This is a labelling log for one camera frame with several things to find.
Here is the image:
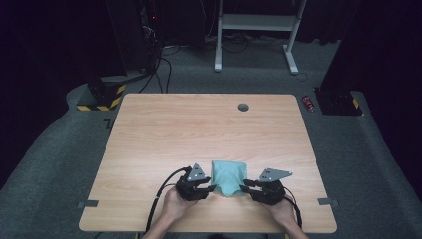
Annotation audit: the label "black floor cables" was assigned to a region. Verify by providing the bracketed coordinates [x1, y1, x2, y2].
[138, 46, 182, 95]

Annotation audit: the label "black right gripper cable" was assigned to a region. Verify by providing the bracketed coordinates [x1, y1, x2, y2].
[282, 187, 303, 229]

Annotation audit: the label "black yellow striped stand base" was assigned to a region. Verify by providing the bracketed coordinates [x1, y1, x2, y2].
[76, 77, 127, 113]

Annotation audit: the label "person's right hand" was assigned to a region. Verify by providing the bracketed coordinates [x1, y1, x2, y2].
[263, 198, 297, 229]

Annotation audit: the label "grey tape strip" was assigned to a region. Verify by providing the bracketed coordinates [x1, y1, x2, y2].
[77, 199, 100, 209]
[317, 197, 339, 207]

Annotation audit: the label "light blue cloth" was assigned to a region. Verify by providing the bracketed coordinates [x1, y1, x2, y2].
[211, 160, 248, 198]

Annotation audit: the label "person's left hand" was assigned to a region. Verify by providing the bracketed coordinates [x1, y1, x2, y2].
[162, 187, 199, 222]

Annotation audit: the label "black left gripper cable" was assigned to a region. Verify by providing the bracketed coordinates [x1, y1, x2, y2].
[145, 166, 192, 233]

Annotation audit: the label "red can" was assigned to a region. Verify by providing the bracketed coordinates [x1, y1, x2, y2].
[301, 95, 315, 113]

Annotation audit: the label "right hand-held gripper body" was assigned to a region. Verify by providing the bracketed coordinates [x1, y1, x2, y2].
[251, 167, 293, 206]

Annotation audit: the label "black stand base yellow mark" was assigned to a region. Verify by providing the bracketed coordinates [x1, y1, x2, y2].
[313, 87, 363, 117]

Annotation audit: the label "cables under desk frame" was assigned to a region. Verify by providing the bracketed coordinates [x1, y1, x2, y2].
[205, 32, 287, 54]

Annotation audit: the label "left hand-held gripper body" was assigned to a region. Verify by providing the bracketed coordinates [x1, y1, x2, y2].
[175, 162, 208, 202]

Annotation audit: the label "white metal desk frame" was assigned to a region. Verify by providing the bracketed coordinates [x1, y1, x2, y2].
[214, 0, 308, 76]

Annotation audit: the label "dark computer tower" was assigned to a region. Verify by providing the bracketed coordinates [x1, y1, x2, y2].
[138, 0, 164, 72]

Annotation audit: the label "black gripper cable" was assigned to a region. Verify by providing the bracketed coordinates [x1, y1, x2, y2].
[145, 166, 192, 233]
[282, 187, 303, 229]

